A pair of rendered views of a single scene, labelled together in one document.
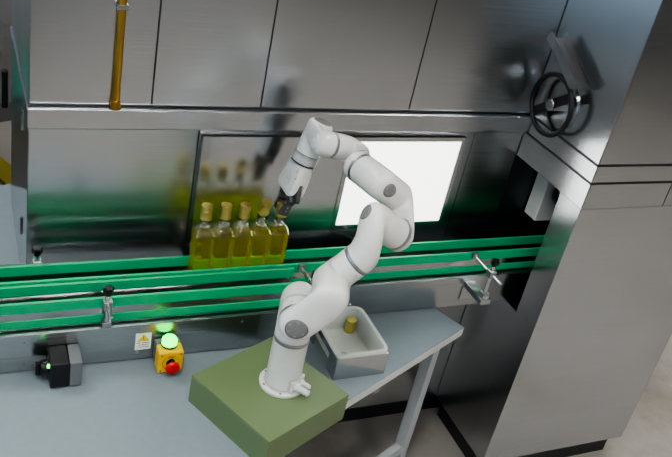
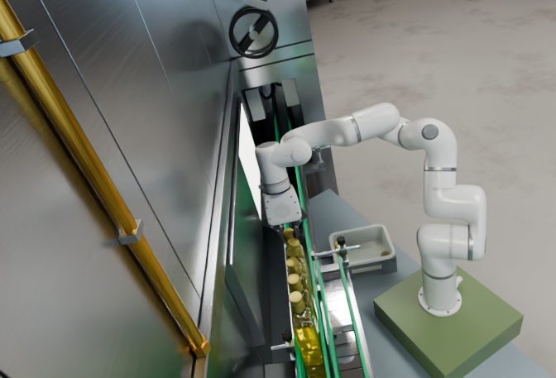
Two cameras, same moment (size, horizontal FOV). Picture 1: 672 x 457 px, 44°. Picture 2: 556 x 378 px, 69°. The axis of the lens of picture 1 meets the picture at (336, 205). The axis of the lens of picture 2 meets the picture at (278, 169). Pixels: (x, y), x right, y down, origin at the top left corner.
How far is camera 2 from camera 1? 1.88 m
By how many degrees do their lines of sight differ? 47
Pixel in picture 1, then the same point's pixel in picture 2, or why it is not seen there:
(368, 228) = (448, 136)
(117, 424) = not seen: outside the picture
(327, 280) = (470, 193)
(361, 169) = (371, 122)
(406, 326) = (328, 218)
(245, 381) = (443, 327)
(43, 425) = not seen: outside the picture
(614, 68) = not seen: outside the picture
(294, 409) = (472, 293)
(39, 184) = not seen: outside the picture
